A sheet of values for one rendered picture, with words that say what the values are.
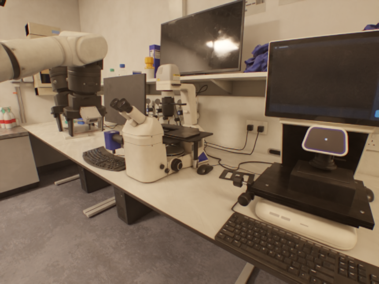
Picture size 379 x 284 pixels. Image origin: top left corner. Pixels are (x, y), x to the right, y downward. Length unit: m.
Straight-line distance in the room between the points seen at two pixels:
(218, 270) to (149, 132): 1.07
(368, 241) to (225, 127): 1.03
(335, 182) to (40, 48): 0.81
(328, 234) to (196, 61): 1.20
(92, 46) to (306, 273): 0.75
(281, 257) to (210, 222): 0.23
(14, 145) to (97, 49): 2.31
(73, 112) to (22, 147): 2.21
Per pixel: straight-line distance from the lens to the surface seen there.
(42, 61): 0.50
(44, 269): 1.78
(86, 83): 0.59
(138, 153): 0.85
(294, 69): 0.74
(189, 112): 1.11
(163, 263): 1.53
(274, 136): 1.31
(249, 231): 0.61
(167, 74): 0.96
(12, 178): 2.87
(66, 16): 3.70
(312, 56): 0.74
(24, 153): 2.81
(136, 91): 1.29
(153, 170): 0.87
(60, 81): 0.74
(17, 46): 0.48
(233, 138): 1.42
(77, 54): 0.53
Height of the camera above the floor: 1.16
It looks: 15 degrees down
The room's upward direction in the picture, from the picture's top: straight up
